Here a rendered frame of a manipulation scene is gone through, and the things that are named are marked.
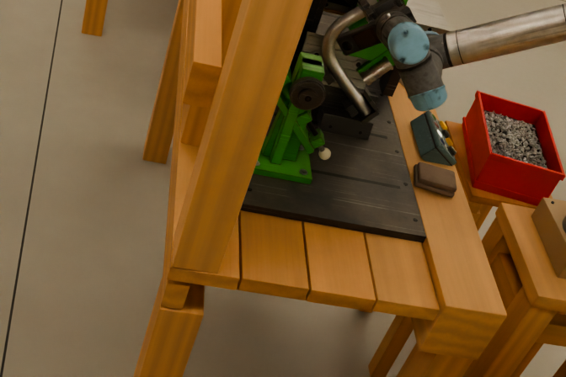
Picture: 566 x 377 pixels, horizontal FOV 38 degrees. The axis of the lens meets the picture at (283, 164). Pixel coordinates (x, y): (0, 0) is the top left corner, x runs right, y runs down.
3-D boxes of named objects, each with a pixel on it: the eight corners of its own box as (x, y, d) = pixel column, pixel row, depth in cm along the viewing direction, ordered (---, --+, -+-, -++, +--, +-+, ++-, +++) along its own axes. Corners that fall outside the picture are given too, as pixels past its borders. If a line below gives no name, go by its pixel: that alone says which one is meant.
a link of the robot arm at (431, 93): (451, 82, 178) (433, 38, 173) (449, 107, 168) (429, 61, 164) (416, 93, 181) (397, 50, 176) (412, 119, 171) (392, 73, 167)
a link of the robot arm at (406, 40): (402, 76, 164) (386, 39, 160) (388, 60, 174) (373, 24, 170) (439, 58, 163) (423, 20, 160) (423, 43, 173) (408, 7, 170)
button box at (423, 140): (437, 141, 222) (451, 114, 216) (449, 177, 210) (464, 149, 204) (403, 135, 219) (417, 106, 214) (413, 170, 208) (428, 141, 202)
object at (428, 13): (433, 11, 228) (437, 2, 226) (445, 41, 215) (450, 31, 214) (297, -22, 219) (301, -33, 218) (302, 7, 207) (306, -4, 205)
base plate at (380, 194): (359, 6, 269) (361, 0, 268) (423, 243, 184) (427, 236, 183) (233, -24, 260) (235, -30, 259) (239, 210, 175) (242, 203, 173)
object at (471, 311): (376, 19, 296) (392, -18, 287) (477, 361, 179) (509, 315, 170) (339, 11, 293) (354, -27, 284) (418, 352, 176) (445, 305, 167)
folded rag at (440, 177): (413, 187, 196) (418, 177, 194) (413, 167, 202) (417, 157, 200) (452, 199, 197) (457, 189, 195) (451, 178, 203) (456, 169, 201)
